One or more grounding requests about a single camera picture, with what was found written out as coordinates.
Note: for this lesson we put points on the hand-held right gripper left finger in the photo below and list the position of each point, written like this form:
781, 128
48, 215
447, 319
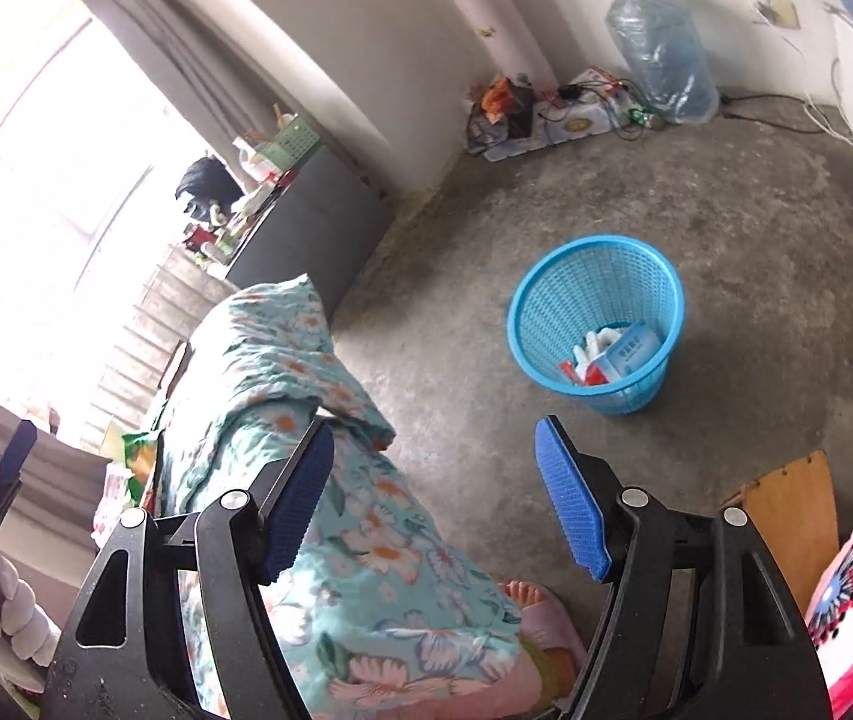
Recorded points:
299, 502

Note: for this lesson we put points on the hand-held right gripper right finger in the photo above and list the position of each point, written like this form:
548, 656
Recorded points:
572, 495

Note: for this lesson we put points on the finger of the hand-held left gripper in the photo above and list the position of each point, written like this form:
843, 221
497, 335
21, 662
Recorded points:
15, 454

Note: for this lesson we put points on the red snack wrapper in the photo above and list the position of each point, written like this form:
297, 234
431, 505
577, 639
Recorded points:
576, 373

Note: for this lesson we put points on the green chip bag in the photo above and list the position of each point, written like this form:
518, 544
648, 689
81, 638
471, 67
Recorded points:
139, 457

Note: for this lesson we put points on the white cloth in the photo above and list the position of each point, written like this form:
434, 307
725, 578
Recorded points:
591, 349

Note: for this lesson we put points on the pale blue medicine box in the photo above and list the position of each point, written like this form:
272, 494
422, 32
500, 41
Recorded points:
632, 349

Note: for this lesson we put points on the blue plastic basket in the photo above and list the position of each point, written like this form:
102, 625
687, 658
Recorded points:
546, 300

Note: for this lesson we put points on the person's left hand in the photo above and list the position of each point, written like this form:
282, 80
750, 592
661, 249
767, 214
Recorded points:
17, 607

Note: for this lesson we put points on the floral turquoise blanket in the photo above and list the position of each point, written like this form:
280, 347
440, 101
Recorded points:
366, 540

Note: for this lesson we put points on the pink slipper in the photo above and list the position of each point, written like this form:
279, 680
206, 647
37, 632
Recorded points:
546, 622

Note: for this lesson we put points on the metal balcony railing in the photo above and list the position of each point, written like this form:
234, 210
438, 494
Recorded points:
163, 315

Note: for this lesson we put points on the brown wooden board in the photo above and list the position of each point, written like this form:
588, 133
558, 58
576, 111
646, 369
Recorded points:
794, 517

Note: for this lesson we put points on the grey cabinet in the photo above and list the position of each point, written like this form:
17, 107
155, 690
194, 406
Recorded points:
306, 225

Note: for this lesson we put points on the black clothing pile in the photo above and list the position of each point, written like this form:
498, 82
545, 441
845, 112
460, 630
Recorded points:
205, 184

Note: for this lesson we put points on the green plastic storage basket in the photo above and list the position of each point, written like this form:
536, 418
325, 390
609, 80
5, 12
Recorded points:
291, 146

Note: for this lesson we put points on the black orange snack bag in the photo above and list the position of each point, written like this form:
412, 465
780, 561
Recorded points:
505, 109

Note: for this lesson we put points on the empty blue water bottle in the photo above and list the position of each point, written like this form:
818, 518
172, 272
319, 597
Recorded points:
659, 52

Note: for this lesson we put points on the beige curtain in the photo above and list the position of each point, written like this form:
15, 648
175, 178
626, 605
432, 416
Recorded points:
208, 37

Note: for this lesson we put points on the wall socket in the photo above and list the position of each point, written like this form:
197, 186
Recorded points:
777, 13

